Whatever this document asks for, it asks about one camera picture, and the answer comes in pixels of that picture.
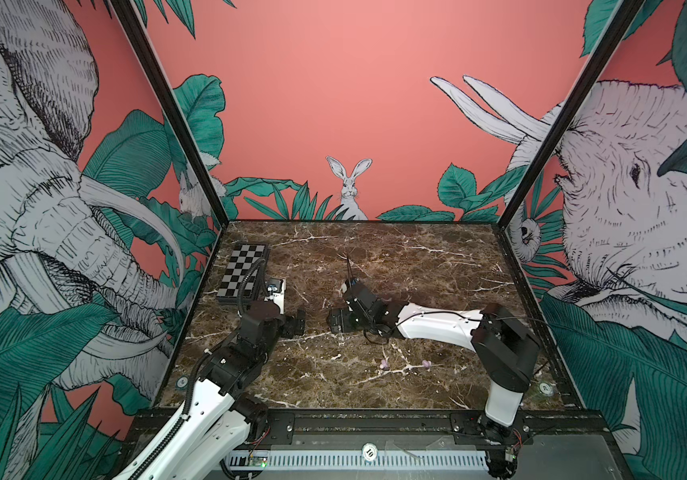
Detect black frame post right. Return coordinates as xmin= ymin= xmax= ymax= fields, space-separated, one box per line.
xmin=497 ymin=0 xmax=645 ymax=230

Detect black frame post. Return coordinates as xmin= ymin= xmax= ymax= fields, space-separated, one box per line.
xmin=497 ymin=0 xmax=645 ymax=230
xmin=111 ymin=0 xmax=230 ymax=228

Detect black white checkerboard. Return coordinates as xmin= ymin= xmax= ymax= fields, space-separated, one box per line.
xmin=216 ymin=242 xmax=270 ymax=305

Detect white slotted cable duct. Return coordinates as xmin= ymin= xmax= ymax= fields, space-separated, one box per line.
xmin=225 ymin=450 xmax=489 ymax=472

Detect black front rail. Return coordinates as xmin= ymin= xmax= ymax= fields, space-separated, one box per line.
xmin=132 ymin=409 xmax=603 ymax=448

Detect black frame post left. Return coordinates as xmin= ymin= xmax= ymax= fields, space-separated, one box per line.
xmin=111 ymin=0 xmax=230 ymax=228

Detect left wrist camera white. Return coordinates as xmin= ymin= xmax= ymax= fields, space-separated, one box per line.
xmin=265 ymin=277 xmax=286 ymax=314

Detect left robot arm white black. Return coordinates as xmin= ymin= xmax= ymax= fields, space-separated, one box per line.
xmin=116 ymin=300 xmax=307 ymax=479

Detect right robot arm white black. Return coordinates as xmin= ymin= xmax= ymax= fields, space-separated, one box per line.
xmin=327 ymin=280 xmax=541 ymax=445

